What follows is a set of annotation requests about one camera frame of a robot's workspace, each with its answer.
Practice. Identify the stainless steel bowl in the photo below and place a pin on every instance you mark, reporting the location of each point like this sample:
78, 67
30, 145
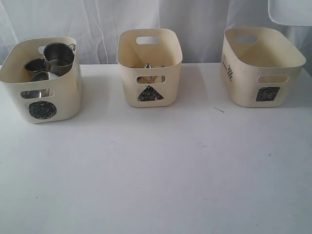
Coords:
40, 76

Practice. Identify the cream bin with black triangle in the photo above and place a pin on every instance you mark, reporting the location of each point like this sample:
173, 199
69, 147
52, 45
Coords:
159, 47

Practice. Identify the white curtain backdrop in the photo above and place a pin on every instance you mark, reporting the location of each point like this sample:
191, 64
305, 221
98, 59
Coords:
96, 25

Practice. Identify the cream bin with black circle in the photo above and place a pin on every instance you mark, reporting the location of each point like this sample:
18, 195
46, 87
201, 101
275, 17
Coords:
41, 101

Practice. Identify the brown wooden chopstick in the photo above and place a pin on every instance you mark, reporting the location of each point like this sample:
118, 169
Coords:
143, 80

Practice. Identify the stainless steel mug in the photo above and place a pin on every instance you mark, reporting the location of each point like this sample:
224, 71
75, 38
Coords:
35, 66
59, 58

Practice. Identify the white square plate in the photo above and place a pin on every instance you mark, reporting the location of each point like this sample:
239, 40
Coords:
290, 12

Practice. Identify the cream bin with black square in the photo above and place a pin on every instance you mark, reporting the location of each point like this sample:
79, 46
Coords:
259, 66

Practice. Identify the stainless steel spoon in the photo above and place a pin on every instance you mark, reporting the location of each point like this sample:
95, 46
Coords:
150, 79

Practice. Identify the white ceramic bowl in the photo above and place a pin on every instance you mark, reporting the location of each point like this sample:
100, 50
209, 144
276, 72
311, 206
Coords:
52, 76

